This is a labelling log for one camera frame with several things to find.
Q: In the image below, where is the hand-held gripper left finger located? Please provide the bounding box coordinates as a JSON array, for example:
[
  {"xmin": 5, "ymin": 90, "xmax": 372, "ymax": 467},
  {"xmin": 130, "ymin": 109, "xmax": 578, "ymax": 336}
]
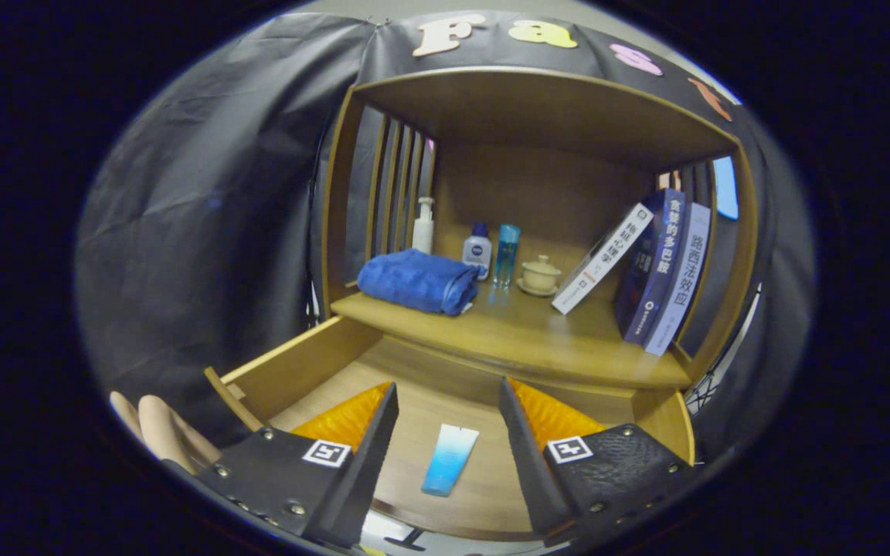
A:
[{"xmin": 196, "ymin": 381, "xmax": 400, "ymax": 549}]

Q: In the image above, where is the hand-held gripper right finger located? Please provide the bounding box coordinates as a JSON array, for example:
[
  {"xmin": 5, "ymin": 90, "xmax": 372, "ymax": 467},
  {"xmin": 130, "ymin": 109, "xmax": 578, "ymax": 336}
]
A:
[{"xmin": 498, "ymin": 377, "xmax": 699, "ymax": 541}]

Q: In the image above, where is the blue white tube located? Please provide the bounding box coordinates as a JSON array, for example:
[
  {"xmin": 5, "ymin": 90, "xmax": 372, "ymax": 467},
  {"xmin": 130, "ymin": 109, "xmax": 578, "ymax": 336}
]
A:
[{"xmin": 421, "ymin": 423, "xmax": 481, "ymax": 497}]

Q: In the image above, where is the wooden drawer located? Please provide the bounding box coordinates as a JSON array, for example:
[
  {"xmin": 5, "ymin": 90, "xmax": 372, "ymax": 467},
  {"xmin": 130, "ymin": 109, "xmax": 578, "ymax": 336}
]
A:
[{"xmin": 204, "ymin": 315, "xmax": 697, "ymax": 541}]

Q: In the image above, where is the wooden countertop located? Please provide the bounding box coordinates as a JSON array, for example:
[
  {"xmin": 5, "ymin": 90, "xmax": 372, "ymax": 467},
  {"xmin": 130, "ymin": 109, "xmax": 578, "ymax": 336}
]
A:
[{"xmin": 329, "ymin": 278, "xmax": 695, "ymax": 391}]

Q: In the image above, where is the wooden cabinet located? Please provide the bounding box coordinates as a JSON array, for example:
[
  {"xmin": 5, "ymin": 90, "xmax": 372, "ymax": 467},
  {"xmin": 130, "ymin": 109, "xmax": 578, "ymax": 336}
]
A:
[{"xmin": 204, "ymin": 66, "xmax": 759, "ymax": 541}]

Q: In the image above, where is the beige lidded teacup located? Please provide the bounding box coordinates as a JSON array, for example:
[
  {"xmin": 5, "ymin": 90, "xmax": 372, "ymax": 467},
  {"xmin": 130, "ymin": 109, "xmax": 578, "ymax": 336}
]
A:
[{"xmin": 516, "ymin": 255, "xmax": 562, "ymax": 298}]

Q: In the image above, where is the blue folded towel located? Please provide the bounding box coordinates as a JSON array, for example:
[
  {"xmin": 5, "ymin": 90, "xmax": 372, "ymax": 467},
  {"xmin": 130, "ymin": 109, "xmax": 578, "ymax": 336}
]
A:
[{"xmin": 357, "ymin": 249, "xmax": 481, "ymax": 317}]

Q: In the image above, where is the translucent blue bottle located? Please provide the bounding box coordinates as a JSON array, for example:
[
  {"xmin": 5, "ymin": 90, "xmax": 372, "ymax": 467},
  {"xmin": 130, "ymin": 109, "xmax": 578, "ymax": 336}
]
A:
[{"xmin": 493, "ymin": 224, "xmax": 521, "ymax": 289}]

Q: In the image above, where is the white book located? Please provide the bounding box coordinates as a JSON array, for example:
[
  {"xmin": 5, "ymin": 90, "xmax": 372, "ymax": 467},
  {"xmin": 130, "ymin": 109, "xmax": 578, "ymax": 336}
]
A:
[{"xmin": 552, "ymin": 202, "xmax": 655, "ymax": 316}]

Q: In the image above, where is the white bottle blue cap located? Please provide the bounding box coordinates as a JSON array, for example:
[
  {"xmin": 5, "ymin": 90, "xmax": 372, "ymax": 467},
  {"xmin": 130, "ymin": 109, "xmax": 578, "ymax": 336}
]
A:
[{"xmin": 462, "ymin": 222, "xmax": 493, "ymax": 280}]

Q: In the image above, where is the light purple book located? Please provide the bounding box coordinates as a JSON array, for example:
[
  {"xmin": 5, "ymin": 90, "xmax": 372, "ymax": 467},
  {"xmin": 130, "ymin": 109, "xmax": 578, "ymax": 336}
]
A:
[{"xmin": 644, "ymin": 202, "xmax": 712, "ymax": 357}]

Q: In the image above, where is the dark blue book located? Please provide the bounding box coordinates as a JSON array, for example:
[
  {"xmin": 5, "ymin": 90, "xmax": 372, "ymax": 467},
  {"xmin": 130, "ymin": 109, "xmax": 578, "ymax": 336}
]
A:
[{"xmin": 615, "ymin": 188, "xmax": 687, "ymax": 345}]

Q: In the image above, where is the white pump bottle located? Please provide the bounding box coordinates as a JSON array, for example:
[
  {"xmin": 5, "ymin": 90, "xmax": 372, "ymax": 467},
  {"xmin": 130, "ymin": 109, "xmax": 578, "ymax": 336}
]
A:
[{"xmin": 412, "ymin": 197, "xmax": 436, "ymax": 256}]

